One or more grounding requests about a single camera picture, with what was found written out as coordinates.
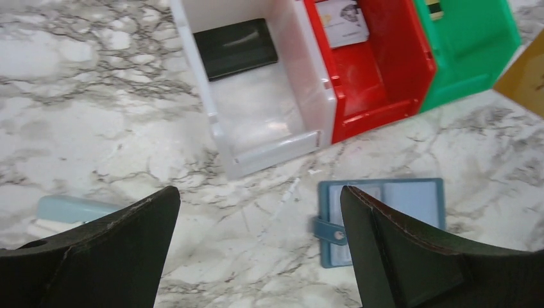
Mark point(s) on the translucent white plastic bin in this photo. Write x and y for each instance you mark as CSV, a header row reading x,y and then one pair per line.
x,y
271,114

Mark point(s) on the light blue stapler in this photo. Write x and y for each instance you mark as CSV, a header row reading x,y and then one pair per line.
x,y
59,213

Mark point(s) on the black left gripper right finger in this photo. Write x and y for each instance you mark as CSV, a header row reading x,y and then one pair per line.
x,y
400,261

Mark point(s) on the blue leather card holder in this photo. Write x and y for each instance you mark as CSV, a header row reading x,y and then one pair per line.
x,y
420,198

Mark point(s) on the red plastic bin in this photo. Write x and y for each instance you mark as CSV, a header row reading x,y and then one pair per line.
x,y
384,79

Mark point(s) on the white card in red bin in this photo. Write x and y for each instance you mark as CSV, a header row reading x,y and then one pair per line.
x,y
343,22

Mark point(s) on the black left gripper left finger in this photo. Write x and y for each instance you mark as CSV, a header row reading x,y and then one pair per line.
x,y
114,261

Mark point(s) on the green plastic bin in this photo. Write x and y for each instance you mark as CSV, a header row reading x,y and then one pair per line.
x,y
472,44

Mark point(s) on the gold VIP card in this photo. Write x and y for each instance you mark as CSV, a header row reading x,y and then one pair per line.
x,y
522,82

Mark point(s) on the black card in white bin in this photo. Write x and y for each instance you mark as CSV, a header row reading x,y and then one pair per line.
x,y
236,48

